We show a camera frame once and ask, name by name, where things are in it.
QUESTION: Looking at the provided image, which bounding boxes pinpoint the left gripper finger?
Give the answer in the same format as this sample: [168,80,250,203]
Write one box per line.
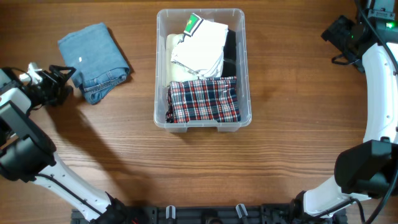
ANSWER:
[49,65,76,86]
[49,85,73,106]

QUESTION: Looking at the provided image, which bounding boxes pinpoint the blue denim jeans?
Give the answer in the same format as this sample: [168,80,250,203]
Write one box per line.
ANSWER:
[58,22,130,105]

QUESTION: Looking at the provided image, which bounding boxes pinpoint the cream white cloth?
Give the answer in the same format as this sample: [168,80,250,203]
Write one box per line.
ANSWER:
[164,34,198,87]

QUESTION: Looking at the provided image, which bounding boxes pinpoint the black cloth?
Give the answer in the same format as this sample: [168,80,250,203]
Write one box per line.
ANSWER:
[221,29,236,77]

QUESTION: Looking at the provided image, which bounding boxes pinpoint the clear plastic storage container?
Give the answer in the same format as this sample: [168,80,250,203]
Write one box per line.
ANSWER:
[154,8,252,133]

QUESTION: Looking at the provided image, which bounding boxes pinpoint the white printed shirt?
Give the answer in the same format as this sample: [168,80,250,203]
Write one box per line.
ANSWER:
[170,13,228,78]

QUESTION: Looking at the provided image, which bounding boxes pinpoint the red plaid shirt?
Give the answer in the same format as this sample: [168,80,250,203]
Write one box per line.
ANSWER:
[165,77,241,123]

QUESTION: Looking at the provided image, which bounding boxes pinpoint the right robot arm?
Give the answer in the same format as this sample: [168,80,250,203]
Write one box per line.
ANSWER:
[277,0,397,223]

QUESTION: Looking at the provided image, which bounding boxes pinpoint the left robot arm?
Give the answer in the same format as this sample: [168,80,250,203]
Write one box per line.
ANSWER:
[1,65,130,223]

